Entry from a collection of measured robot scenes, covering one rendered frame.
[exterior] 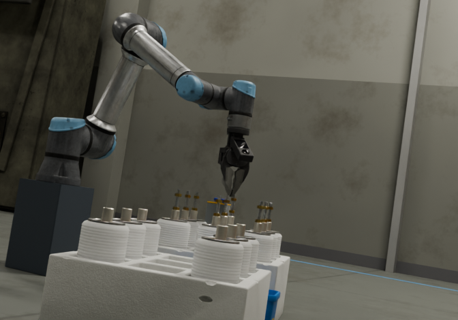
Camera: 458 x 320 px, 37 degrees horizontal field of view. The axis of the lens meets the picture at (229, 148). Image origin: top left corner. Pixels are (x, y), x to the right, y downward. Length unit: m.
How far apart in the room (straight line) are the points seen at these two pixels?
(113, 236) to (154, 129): 4.32
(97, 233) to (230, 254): 0.26
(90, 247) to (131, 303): 0.14
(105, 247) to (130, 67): 1.17
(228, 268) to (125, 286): 0.20
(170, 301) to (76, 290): 0.18
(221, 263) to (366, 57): 3.88
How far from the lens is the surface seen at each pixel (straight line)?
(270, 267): 1.81
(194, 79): 2.07
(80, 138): 2.39
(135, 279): 1.31
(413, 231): 4.81
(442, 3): 5.06
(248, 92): 2.14
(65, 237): 2.35
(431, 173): 4.81
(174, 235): 1.89
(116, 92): 2.44
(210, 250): 1.30
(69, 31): 5.31
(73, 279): 1.35
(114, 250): 1.37
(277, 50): 5.31
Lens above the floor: 0.34
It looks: 4 degrees up
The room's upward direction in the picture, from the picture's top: 8 degrees clockwise
